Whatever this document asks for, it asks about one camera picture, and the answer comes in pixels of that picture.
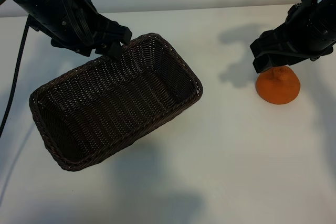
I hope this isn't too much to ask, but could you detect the orange fruit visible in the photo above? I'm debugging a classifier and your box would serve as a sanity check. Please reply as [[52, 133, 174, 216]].
[[256, 67, 301, 105]]

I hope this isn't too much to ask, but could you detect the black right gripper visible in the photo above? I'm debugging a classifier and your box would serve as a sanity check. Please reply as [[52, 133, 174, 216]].
[[249, 0, 336, 74]]

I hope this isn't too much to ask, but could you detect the black braided cable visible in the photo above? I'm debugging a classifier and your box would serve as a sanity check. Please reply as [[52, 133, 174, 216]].
[[0, 15, 34, 140]]

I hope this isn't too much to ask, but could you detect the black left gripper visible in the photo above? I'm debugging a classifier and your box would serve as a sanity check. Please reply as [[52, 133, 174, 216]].
[[26, 0, 133, 61]]

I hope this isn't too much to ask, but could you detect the dark brown wicker basket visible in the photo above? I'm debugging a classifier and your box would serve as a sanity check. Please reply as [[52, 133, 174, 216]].
[[28, 33, 204, 173]]

